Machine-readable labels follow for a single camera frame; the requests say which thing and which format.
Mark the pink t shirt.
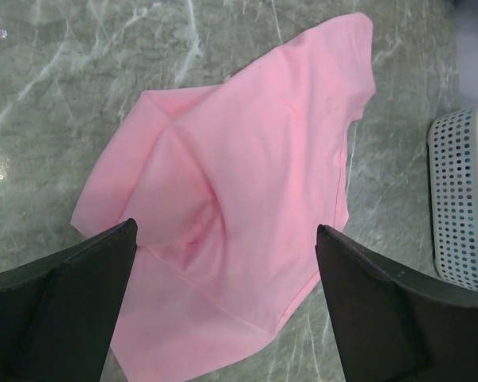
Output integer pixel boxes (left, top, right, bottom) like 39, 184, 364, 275
71, 13, 375, 381

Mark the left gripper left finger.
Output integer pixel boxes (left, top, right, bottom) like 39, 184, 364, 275
0, 219, 137, 381

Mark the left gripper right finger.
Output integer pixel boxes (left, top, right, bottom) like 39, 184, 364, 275
315, 225, 478, 381

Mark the white perforated laundry basket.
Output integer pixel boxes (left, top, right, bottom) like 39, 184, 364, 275
427, 105, 478, 292

